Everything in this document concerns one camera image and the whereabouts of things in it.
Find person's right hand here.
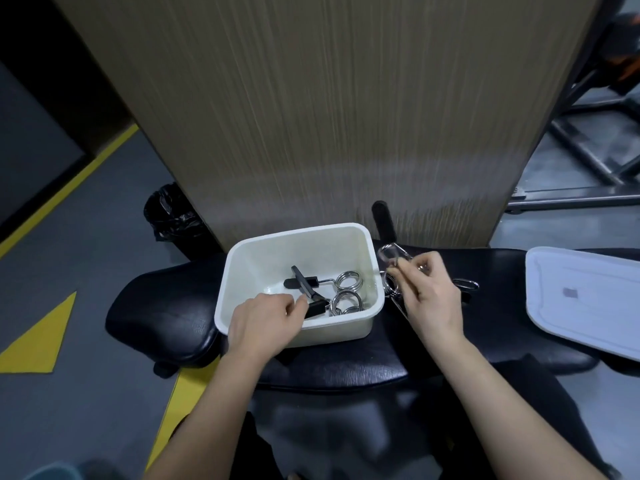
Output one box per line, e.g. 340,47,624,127
395,252,464,343

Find person's left forearm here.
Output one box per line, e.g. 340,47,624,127
144,347,282,480

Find person's left hand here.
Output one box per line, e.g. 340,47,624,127
227,293,311,366

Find wood grain pillar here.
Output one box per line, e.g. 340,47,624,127
49,0,604,254

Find black trash bag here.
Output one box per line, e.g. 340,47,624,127
143,183,211,255

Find grey metal gym frame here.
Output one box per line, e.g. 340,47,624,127
504,0,640,216

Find white plastic tub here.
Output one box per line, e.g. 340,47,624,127
214,223,385,349

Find blue round container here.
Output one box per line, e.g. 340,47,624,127
24,459,123,480

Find white plastic lid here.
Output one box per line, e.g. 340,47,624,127
525,246,640,363

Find person's right forearm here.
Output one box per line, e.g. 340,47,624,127
419,322,608,480

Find black padded bench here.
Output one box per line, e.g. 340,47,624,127
104,239,640,396

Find person's right leg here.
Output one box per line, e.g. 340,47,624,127
434,354,623,480

